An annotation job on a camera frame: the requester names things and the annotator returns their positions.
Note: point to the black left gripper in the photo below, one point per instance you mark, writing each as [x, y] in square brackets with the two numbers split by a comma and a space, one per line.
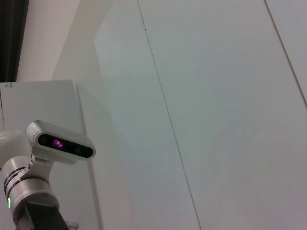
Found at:
[40, 218]

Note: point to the white cabinet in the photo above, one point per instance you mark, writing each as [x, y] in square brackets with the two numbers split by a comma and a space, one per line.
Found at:
[48, 103]

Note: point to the black curtain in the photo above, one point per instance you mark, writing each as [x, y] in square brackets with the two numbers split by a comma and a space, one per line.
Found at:
[10, 36]

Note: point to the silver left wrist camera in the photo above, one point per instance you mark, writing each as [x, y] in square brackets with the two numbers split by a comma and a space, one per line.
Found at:
[62, 143]

